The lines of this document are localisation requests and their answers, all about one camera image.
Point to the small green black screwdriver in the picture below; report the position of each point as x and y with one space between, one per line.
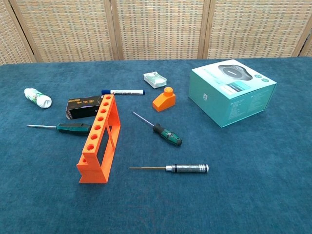
170 137

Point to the silver precision screwdriver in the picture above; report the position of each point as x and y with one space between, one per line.
190 168

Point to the orange tool rack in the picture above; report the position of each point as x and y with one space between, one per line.
93 174

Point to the orange block with cylinder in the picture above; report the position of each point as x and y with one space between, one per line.
163 102

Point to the white tissue packet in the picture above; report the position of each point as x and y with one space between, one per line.
156 80

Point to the blue whiteboard marker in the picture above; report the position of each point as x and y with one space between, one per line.
126 92

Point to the teal product box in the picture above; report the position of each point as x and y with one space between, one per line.
214 97

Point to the black rectangular box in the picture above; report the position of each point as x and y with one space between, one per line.
80 109

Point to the woven wooden folding screen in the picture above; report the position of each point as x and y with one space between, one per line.
158 29

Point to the blue table cloth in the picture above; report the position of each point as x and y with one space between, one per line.
219 195

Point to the white bottle green print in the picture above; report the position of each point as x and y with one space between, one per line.
39 98

